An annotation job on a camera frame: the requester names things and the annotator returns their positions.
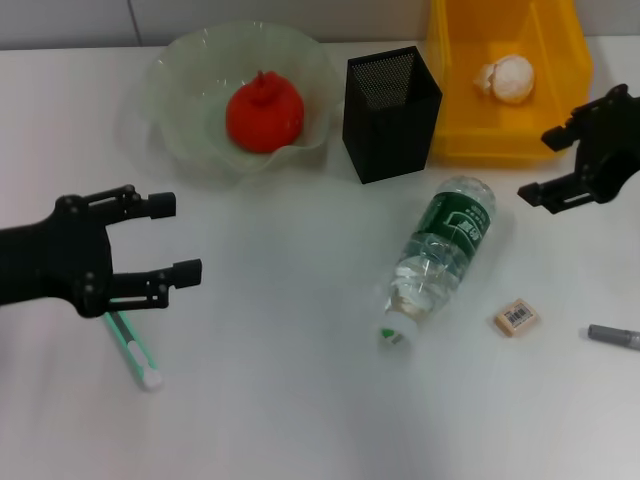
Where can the clear green-labelled water bottle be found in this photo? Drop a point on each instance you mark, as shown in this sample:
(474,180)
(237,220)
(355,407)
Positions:
(450,225)

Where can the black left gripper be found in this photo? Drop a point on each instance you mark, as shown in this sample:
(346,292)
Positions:
(55,260)

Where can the black mesh pen holder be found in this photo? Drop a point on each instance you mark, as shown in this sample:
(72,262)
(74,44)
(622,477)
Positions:
(390,145)

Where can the grey marker pen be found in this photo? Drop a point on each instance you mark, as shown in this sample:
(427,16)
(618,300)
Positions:
(615,337)

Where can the yellow plastic bin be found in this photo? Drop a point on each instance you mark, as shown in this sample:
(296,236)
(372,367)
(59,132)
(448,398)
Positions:
(550,120)

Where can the green pen with white cap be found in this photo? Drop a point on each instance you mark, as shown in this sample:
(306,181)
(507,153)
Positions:
(135,350)

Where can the translucent wavy glass fruit bowl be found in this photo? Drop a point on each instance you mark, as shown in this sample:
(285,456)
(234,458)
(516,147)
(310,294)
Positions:
(190,75)

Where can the white garlic bulb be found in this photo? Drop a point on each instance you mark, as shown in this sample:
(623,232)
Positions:
(512,80)

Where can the orange fruit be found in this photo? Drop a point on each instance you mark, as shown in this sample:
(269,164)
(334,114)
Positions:
(265,115)

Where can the beige eraser with barcode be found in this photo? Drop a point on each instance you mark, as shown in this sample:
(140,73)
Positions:
(517,317)

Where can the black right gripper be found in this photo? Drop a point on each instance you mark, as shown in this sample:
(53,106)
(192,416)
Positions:
(615,150)

